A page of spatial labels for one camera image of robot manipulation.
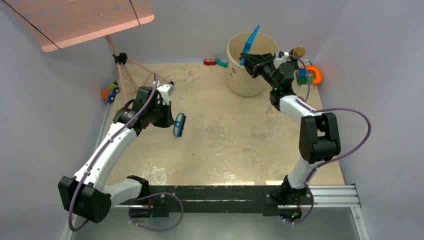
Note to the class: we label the orange green toy block set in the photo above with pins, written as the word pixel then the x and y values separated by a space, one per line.
pixel 312 72

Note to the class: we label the black microphone stand gold mic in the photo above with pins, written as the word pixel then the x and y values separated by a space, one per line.
pixel 297 53

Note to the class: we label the pink music stand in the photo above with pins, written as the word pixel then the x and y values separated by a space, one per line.
pixel 70 43

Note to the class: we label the aluminium frame rail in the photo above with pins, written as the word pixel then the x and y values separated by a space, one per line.
pixel 71 228

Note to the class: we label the blue plastic dustpan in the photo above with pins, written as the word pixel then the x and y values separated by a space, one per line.
pixel 249 42

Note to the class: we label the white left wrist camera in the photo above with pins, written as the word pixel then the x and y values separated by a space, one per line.
pixel 164 93

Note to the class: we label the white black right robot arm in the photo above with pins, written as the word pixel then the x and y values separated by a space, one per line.
pixel 319 139

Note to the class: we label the teal curved toy piece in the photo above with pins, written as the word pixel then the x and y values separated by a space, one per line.
pixel 221 63

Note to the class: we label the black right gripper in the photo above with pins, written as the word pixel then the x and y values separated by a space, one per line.
pixel 254 64

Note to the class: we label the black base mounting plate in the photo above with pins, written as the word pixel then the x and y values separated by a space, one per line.
pixel 268 200

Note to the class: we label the cream round bucket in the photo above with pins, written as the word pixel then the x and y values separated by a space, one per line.
pixel 243 77

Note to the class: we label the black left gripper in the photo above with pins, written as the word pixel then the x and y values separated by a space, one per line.
pixel 168 119

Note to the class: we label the orange blue toy car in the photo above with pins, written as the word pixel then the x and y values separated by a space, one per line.
pixel 109 94

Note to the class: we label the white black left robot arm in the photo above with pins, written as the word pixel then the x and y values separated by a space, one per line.
pixel 86 194

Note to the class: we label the blue hand brush black bristles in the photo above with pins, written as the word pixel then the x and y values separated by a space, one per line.
pixel 179 124

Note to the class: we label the red toy block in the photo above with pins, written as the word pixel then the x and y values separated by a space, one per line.
pixel 209 62

